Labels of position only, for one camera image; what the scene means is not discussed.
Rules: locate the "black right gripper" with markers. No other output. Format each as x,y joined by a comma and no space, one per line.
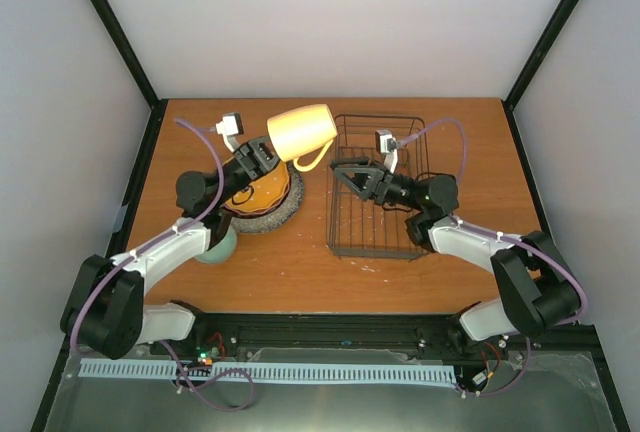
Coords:
367,182

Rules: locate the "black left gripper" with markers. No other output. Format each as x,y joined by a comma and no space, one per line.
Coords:
254,156

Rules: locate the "yellow ceramic mug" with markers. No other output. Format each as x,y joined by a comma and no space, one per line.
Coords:
303,135

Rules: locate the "green wire dish rack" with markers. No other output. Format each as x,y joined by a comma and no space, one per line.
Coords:
361,229

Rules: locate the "pale green ceramic bowl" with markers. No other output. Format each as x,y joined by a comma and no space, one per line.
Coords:
222,251

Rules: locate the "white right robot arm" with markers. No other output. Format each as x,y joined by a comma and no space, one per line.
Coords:
537,290

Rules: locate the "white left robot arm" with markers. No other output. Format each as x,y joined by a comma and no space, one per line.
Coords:
106,309

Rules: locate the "yellow polka dot plate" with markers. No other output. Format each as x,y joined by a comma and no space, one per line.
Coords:
274,182

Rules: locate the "pink scalloped plate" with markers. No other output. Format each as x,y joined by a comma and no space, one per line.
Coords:
250,203

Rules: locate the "dark speckled stone plate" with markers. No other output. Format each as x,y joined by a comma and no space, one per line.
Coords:
273,220

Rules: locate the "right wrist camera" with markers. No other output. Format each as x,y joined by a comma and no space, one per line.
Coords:
387,147

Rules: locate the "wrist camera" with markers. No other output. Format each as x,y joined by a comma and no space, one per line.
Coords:
387,147
230,128

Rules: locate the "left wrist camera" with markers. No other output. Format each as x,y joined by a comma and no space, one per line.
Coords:
230,128

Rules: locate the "black left frame post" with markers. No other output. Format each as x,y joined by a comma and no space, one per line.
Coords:
121,42

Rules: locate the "black frame post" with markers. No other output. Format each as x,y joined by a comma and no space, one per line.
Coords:
552,30
121,42

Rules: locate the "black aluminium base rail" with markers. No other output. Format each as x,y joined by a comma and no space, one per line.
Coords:
428,337

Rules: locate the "light blue slotted cable duct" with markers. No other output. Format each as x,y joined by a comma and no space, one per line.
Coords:
274,373

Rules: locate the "black right frame post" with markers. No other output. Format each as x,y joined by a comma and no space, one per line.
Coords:
552,30

